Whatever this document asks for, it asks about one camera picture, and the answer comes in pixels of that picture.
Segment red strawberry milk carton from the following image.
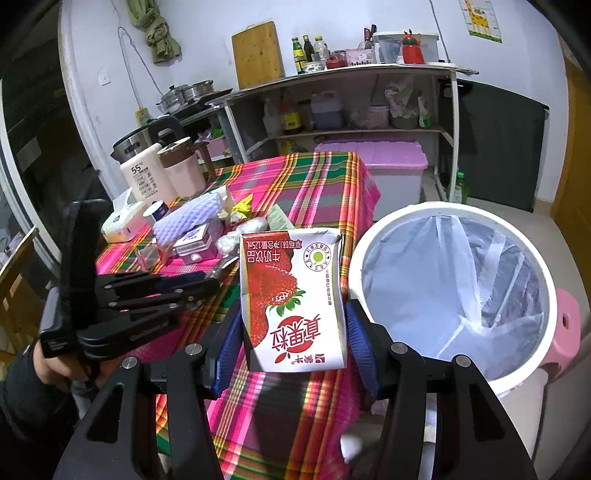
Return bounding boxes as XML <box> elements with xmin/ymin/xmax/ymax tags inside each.
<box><xmin>239</xmin><ymin>227</ymin><xmax>348</xmax><ymax>374</ymax></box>

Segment white foam fruit net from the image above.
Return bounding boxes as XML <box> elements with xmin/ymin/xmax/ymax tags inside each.
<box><xmin>152</xmin><ymin>192</ymin><xmax>222</xmax><ymax>249</ymax></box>

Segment yellow noodle snack bag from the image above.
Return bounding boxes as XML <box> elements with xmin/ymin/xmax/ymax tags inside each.
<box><xmin>229</xmin><ymin>194</ymin><xmax>253</xmax><ymax>225</ymax></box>

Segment green white snack wrapper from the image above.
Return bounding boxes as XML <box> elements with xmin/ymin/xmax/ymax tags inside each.
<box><xmin>266</xmin><ymin>204</ymin><xmax>294</xmax><ymax>231</ymax></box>

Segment purple blueberry milk carton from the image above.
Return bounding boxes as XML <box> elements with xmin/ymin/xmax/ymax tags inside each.
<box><xmin>173</xmin><ymin>218</ymin><xmax>223</xmax><ymax>265</ymax></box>

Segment clear plastic wrap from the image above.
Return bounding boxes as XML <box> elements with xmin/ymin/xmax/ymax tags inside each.
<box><xmin>215</xmin><ymin>217</ymin><xmax>269</xmax><ymax>256</ymax></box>

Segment white round trash bin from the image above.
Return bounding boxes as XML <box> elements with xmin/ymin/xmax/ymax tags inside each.
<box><xmin>349</xmin><ymin>201</ymin><xmax>558</xmax><ymax>453</ymax></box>

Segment metal kitchen shelf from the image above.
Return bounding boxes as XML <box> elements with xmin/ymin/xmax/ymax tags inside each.
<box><xmin>211</xmin><ymin>62</ymin><xmax>466</xmax><ymax>200</ymax></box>

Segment person's left hand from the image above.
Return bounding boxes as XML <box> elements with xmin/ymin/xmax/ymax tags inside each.
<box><xmin>33</xmin><ymin>342</ymin><xmax>88</xmax><ymax>386</ymax></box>

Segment white tissue pack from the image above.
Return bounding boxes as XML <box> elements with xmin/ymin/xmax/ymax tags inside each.
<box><xmin>101</xmin><ymin>188</ymin><xmax>147</xmax><ymax>244</ymax></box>

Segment white yogurt cup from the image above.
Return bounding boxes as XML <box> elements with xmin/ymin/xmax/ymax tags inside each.
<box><xmin>142</xmin><ymin>200</ymin><xmax>169</xmax><ymax>228</ymax></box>

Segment pink plaid tablecloth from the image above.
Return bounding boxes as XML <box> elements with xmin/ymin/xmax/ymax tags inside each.
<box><xmin>94</xmin><ymin>150</ymin><xmax>382</xmax><ymax>480</ymax></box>

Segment pink jug brown lid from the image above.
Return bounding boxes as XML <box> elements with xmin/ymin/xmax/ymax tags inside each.
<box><xmin>157</xmin><ymin>137</ymin><xmax>206</xmax><ymax>198</ymax></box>

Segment stainless electric kettle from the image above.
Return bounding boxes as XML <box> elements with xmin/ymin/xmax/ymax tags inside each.
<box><xmin>110</xmin><ymin>115</ymin><xmax>185</xmax><ymax>164</ymax></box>

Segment green bottle on floor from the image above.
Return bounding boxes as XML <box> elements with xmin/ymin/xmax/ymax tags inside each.
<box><xmin>449</xmin><ymin>171</ymin><xmax>469</xmax><ymax>204</ymax></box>

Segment pink lidded storage box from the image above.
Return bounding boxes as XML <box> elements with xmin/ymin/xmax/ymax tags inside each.
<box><xmin>315</xmin><ymin>140</ymin><xmax>428</xmax><ymax>220</ymax></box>

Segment pink plastic stool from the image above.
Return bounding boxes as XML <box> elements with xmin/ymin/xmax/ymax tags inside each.
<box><xmin>541</xmin><ymin>288</ymin><xmax>581</xmax><ymax>382</ymax></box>

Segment black cloth cover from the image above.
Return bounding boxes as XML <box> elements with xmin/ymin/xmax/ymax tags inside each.
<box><xmin>458</xmin><ymin>80</ymin><xmax>549</xmax><ymax>212</ymax></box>

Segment wooden cutting board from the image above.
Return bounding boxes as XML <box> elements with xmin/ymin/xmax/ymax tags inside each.
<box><xmin>231</xmin><ymin>21</ymin><xmax>286</xmax><ymax>89</ymax></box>

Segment green hanging cloth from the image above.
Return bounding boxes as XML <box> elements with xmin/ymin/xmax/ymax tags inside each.
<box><xmin>125</xmin><ymin>0</ymin><xmax>181</xmax><ymax>64</ymax></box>

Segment green glass bottle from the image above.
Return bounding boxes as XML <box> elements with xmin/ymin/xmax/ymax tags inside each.
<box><xmin>291</xmin><ymin>37</ymin><xmax>308</xmax><ymax>74</ymax></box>

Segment red thermos bottle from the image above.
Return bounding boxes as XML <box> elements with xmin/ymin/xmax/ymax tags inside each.
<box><xmin>402</xmin><ymin>30</ymin><xmax>425</xmax><ymax>65</ymax></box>

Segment giraffe height chart poster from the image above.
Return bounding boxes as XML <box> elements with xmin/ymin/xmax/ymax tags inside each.
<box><xmin>460</xmin><ymin>0</ymin><xmax>502</xmax><ymax>43</ymax></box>

